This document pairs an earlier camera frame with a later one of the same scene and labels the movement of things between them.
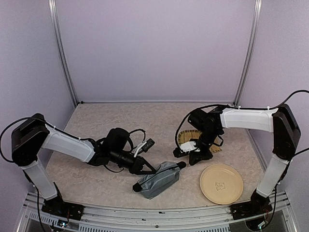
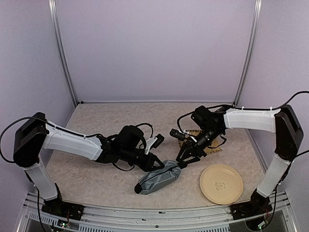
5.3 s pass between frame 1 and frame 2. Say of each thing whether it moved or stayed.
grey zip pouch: moved
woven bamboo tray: stayed
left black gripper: moved
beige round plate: stayed
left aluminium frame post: stayed
